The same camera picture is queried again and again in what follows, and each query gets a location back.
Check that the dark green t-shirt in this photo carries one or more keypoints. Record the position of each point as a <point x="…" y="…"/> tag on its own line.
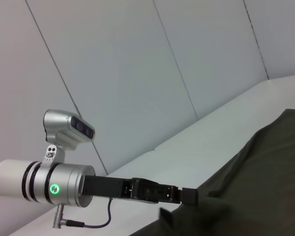
<point x="248" y="184"/>

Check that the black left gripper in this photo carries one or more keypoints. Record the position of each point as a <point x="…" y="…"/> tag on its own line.
<point x="103" y="186"/>

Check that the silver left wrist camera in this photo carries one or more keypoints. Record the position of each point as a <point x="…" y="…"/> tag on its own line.
<point x="61" y="127"/>

